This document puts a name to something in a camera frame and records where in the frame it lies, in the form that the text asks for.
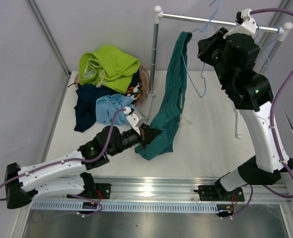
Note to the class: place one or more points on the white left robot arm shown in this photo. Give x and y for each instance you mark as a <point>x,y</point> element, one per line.
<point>68,175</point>

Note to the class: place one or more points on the blue wire hanger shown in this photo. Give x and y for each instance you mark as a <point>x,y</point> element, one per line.
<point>268,49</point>

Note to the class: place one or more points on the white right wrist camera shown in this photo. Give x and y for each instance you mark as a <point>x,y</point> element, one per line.
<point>246,24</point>

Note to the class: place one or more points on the navy blue shorts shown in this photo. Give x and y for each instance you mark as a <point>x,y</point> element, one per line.
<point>85,113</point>

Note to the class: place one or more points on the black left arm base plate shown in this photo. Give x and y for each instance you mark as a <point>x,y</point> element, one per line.
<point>96,191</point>

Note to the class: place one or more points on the orange camouflage shorts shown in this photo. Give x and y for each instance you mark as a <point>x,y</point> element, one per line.
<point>135,91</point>

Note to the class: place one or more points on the aluminium mounting rail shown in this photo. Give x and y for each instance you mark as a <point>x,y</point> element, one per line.
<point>175,195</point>

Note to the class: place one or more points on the teal green shorts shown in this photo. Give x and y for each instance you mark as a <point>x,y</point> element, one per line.
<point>167,120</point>

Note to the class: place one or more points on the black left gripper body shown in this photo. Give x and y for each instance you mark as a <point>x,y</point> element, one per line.
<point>142,135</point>

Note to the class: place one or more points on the lime green shorts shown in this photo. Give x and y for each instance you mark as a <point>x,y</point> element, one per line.
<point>109,67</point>

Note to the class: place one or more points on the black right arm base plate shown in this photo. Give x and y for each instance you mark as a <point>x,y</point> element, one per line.
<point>213,193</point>

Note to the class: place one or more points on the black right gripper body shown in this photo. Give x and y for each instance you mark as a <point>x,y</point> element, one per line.
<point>213,53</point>

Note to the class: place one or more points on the pink translucent plastic basin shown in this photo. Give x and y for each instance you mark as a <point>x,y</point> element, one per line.
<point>143,77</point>

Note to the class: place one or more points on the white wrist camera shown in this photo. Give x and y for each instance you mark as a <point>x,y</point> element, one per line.
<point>246,24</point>
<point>135,119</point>

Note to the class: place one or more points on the light blue shorts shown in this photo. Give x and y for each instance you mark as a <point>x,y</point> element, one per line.
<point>106,107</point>

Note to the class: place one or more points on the silver clothes rack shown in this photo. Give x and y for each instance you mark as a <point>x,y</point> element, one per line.
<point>159,14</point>

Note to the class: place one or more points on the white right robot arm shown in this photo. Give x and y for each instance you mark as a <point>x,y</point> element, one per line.
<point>233,57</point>

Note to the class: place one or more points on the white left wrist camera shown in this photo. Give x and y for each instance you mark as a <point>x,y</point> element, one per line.
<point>135,119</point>

